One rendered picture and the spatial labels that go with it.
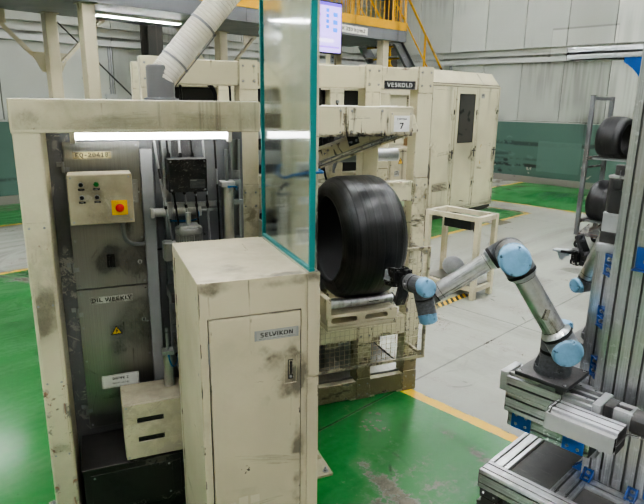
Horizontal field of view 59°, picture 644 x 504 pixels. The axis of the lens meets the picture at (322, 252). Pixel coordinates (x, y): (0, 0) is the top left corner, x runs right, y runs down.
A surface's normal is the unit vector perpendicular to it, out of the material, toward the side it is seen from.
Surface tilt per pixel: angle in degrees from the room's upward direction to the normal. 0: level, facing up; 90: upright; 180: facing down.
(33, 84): 90
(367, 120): 90
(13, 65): 90
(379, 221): 65
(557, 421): 90
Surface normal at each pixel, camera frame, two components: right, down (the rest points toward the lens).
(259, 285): 0.37, 0.24
